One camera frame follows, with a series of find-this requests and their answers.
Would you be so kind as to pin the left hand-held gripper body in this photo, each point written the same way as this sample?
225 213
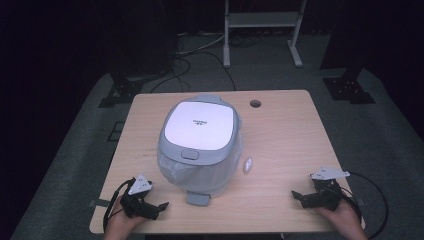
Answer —
140 186

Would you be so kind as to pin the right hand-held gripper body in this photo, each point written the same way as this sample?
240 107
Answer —
325 198

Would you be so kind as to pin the white paper ball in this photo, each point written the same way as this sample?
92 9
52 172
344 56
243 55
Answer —
247 165

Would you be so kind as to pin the white rice cooker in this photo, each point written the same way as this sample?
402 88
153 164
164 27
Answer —
200 125

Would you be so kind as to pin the person's right hand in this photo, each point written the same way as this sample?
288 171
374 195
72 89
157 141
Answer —
346 223

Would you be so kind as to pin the person's left hand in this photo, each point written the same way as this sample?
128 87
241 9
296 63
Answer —
118 226

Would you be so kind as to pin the clear plastic bin liner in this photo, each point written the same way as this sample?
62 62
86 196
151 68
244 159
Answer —
203 178

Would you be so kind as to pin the floor socket box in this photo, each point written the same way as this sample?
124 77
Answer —
115 131

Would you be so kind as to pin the black stand base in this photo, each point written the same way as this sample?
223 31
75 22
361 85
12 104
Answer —
348 90
121 93

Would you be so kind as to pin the white metal stand frame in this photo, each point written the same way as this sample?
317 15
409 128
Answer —
263 19

